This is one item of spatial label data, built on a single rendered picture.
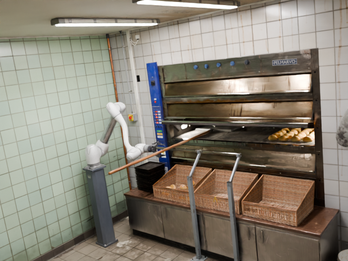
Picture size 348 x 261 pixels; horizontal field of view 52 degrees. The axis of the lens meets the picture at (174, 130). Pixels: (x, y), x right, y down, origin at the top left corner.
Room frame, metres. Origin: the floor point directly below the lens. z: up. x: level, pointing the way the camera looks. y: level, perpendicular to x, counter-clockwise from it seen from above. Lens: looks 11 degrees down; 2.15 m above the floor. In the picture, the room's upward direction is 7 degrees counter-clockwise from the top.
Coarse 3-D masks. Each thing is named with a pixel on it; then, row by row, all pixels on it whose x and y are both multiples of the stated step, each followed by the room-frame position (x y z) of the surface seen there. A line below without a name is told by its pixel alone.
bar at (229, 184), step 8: (200, 152) 3.73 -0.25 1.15; (208, 152) 3.66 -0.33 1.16; (216, 152) 3.60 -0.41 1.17; (224, 152) 3.54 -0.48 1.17; (192, 168) 3.64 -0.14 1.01; (192, 176) 3.62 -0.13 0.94; (232, 176) 3.31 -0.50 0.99; (192, 184) 3.58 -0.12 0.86; (232, 184) 3.27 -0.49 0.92; (192, 192) 3.57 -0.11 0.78; (232, 192) 3.26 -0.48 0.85; (192, 200) 3.56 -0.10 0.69; (232, 200) 3.25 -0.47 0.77; (192, 208) 3.57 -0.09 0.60; (232, 208) 3.25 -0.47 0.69; (192, 216) 3.58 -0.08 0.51; (232, 216) 3.26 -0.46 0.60; (232, 224) 3.26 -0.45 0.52; (232, 232) 3.27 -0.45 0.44; (200, 256) 3.58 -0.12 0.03
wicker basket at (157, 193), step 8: (176, 168) 4.41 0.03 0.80; (184, 168) 4.33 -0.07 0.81; (200, 168) 4.17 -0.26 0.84; (208, 168) 4.09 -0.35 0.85; (168, 176) 4.29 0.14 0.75; (176, 176) 4.39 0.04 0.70; (184, 176) 4.30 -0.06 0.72; (200, 176) 4.15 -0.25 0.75; (160, 184) 4.16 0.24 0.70; (168, 184) 4.27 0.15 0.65; (176, 184) 4.37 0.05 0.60; (184, 184) 4.28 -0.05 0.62; (160, 192) 4.16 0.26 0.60; (168, 192) 3.92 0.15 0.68; (176, 192) 3.84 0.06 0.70; (184, 192) 3.76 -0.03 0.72; (176, 200) 3.85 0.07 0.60; (184, 200) 3.77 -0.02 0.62
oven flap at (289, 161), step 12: (180, 156) 4.38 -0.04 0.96; (192, 156) 4.26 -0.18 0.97; (204, 156) 4.15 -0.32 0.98; (216, 156) 4.04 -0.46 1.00; (228, 156) 3.94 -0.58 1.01; (252, 156) 3.76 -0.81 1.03; (264, 156) 3.67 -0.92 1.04; (276, 156) 3.59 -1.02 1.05; (288, 156) 3.51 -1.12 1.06; (300, 156) 3.43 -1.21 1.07; (312, 156) 3.36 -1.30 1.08; (276, 168) 3.53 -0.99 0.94; (288, 168) 3.45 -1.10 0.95; (300, 168) 3.39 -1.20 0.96; (312, 168) 3.32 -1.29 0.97
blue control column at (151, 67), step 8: (152, 64) 4.54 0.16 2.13; (152, 72) 4.55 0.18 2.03; (152, 80) 4.56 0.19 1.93; (152, 88) 4.57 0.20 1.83; (152, 96) 4.59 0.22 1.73; (160, 96) 4.52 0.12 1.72; (160, 104) 4.51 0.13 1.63; (160, 160) 4.59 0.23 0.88; (168, 160) 4.52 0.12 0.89; (168, 168) 4.51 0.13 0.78
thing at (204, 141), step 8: (224, 144) 3.97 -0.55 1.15; (232, 144) 3.90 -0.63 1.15; (240, 144) 3.84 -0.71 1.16; (248, 144) 3.77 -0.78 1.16; (256, 144) 3.71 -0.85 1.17; (264, 144) 3.65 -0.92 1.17; (272, 144) 3.59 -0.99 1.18; (280, 144) 3.55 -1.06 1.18; (288, 144) 3.51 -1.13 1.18; (296, 144) 3.48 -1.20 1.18
